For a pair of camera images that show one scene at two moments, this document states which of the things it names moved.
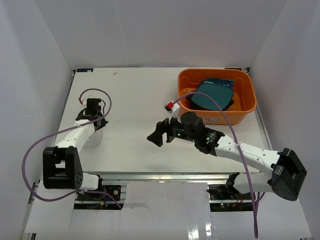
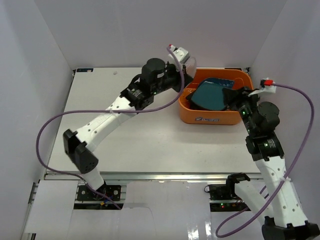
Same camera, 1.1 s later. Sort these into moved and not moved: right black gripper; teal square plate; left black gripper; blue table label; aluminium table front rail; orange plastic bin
Moved: right black gripper; left black gripper
Not moved: teal square plate; orange plastic bin; aluminium table front rail; blue table label
